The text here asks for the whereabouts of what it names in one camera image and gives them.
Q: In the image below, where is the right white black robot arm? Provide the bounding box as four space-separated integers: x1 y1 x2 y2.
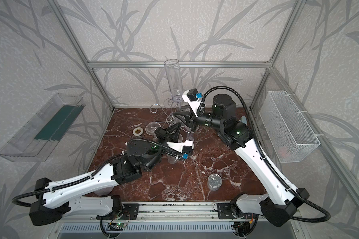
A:
175 89 309 227

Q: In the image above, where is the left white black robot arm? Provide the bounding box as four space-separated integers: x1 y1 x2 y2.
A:
12 123 194 226

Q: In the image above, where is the white tape roll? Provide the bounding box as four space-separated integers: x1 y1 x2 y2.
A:
133 127 144 136

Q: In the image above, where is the green mat in tray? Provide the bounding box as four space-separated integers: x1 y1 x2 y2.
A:
34 105 85 141

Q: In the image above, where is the left black arm cable conduit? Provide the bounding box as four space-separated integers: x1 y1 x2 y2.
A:
11 138 184 208

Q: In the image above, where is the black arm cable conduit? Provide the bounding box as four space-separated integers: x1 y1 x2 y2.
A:
11 138 184 208
198 86 332 223

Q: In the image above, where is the silver wire wine glass rack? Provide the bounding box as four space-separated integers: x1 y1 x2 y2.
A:
149 103 180 126

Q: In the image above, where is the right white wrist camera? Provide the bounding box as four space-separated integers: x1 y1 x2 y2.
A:
182 89 202 117

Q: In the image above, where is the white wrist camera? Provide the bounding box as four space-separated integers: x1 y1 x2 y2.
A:
165 140 194 161
182 89 202 117

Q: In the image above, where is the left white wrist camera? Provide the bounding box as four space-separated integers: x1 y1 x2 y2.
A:
165 140 194 161

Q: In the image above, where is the aluminium frame crossbar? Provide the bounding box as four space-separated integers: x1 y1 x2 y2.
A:
88 61 270 68

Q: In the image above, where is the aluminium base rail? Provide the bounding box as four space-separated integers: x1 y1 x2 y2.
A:
49 201 304 234

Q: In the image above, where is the right black arm cable conduit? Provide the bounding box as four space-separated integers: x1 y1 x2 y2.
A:
198 86 332 223

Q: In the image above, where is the white wire mesh basket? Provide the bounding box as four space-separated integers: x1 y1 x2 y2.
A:
259 91 321 163

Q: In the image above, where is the clear plastic wall tray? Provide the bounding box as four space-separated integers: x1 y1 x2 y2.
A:
0 93 86 162

